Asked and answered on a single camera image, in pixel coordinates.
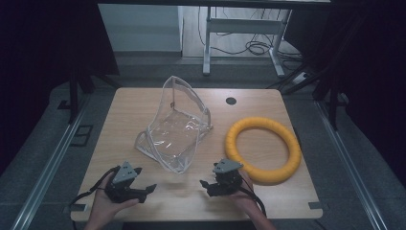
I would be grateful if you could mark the white power strip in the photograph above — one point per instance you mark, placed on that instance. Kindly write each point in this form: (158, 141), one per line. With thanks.
(300, 77)

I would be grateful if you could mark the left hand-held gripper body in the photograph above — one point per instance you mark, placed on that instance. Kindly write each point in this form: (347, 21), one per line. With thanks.
(124, 174)

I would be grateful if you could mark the black floor plate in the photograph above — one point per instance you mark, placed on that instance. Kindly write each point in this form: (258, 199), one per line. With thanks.
(82, 135)

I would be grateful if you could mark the dark curtain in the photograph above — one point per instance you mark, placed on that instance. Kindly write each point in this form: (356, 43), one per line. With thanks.
(41, 64)
(373, 80)

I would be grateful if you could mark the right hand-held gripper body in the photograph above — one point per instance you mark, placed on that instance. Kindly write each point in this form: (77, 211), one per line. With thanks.
(227, 179)

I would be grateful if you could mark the black metal stand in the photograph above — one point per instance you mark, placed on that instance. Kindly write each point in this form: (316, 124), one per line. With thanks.
(74, 96)
(333, 102)

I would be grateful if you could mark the person's right hand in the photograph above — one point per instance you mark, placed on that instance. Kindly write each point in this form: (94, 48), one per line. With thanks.
(247, 198)

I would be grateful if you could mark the metal floor rail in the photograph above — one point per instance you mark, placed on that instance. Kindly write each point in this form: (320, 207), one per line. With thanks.
(351, 166)
(48, 169)

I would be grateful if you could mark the person's left hand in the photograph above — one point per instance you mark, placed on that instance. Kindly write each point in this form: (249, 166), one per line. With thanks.
(107, 207)

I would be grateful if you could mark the clear plastic bag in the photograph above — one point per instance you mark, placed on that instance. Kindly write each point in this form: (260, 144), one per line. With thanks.
(174, 134)

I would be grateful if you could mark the black round table grommet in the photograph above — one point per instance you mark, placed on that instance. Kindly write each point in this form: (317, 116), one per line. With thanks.
(231, 101)

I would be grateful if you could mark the white desk frame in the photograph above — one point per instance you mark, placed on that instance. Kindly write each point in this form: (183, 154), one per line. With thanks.
(242, 26)

